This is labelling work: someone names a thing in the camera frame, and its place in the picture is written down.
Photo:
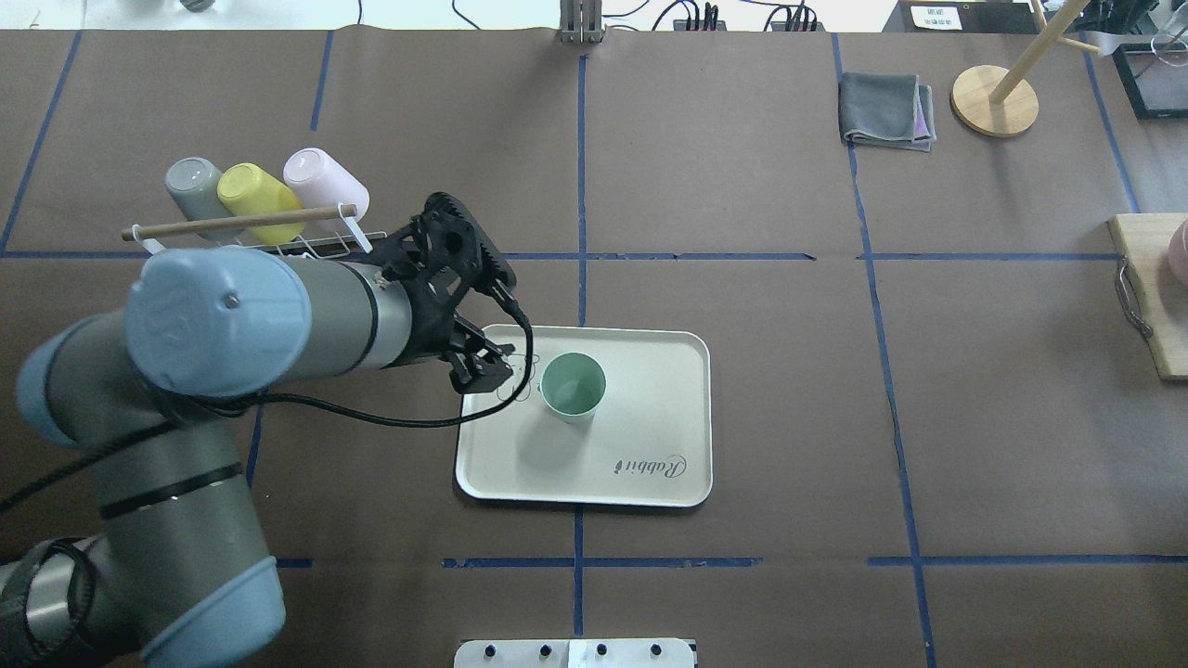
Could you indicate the white wire cup rack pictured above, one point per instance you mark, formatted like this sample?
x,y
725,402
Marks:
x,y
346,237

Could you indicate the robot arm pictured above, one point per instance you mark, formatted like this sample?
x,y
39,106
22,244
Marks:
x,y
180,573

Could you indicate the metal board handle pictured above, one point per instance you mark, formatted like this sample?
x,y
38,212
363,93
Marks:
x,y
1128,300

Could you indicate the black frame box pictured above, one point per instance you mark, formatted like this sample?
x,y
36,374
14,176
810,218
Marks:
x,y
1156,89

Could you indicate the grey cup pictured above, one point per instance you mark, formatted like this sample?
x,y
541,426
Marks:
x,y
192,183

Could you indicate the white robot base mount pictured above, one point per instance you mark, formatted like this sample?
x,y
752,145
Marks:
x,y
578,652

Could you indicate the aluminium frame post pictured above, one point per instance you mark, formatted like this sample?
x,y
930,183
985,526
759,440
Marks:
x,y
581,22

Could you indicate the cream rabbit tray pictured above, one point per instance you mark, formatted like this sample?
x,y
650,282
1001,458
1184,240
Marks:
x,y
648,443

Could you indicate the wooden stand with round base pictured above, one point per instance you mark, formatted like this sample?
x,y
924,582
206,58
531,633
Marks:
x,y
998,102

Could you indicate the wooden cutting board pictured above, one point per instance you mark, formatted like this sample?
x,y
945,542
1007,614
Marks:
x,y
1144,239

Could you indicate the pink cup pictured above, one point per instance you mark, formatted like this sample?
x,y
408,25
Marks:
x,y
319,181

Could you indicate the yellow cup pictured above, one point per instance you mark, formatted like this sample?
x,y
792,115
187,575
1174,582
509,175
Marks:
x,y
247,189

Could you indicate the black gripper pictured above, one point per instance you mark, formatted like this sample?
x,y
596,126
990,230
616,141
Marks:
x,y
431,324

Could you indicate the pink bowl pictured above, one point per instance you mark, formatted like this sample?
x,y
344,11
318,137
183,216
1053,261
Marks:
x,y
1177,254

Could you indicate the green cup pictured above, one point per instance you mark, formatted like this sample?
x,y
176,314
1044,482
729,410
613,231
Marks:
x,y
573,385

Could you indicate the grey folded cloth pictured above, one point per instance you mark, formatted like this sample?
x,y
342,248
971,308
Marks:
x,y
888,110

